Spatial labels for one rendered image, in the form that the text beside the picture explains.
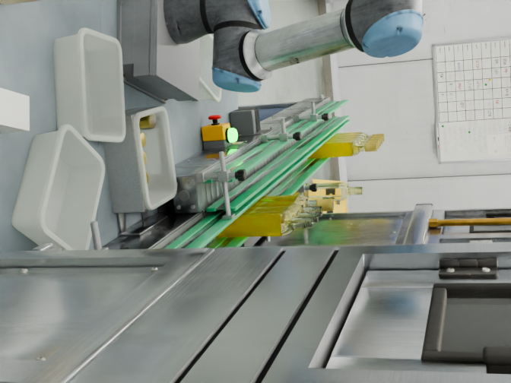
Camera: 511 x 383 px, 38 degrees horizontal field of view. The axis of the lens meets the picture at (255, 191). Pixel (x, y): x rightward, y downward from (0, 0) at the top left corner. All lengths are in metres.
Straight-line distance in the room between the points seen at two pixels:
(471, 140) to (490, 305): 7.02
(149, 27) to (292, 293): 1.14
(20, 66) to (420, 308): 0.96
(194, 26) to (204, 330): 1.22
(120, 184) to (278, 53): 0.46
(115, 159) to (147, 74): 0.21
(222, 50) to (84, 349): 1.16
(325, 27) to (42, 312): 0.95
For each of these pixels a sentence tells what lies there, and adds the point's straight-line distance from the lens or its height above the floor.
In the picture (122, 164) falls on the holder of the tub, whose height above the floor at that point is 0.79.
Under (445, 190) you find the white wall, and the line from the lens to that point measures 7.87.
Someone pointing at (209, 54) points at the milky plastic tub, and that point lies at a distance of 2.28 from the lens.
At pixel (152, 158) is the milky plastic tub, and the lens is 1.83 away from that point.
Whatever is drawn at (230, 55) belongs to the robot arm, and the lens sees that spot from 1.72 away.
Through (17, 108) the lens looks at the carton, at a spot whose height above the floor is 0.81.
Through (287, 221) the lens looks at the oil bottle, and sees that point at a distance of 1.88.
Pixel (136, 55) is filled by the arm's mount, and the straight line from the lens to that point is 1.78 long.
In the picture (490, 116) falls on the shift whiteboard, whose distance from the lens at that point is 7.71.
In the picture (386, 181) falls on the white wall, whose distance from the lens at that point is 7.90.
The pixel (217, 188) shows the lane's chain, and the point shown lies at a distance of 1.99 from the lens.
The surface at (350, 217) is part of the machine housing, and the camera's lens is 2.55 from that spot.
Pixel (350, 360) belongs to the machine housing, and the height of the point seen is 1.45.
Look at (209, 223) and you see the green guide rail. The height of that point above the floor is 0.91.
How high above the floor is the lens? 1.57
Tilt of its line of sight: 17 degrees down
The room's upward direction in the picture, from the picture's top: 88 degrees clockwise
